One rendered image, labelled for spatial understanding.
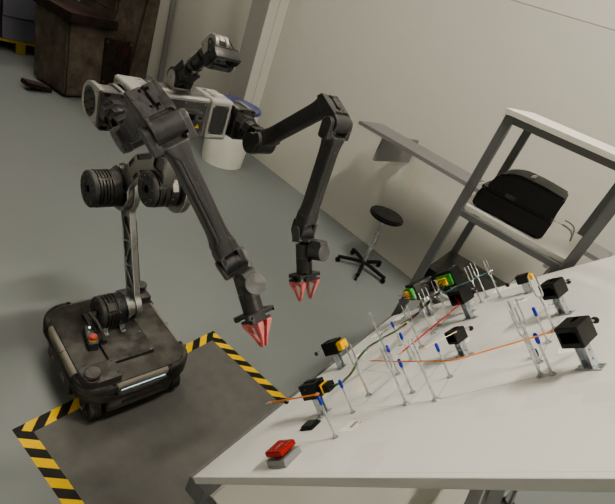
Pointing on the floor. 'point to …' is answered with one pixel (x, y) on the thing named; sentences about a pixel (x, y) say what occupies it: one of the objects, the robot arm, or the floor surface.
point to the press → (91, 42)
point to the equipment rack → (561, 250)
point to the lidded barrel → (219, 153)
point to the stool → (375, 239)
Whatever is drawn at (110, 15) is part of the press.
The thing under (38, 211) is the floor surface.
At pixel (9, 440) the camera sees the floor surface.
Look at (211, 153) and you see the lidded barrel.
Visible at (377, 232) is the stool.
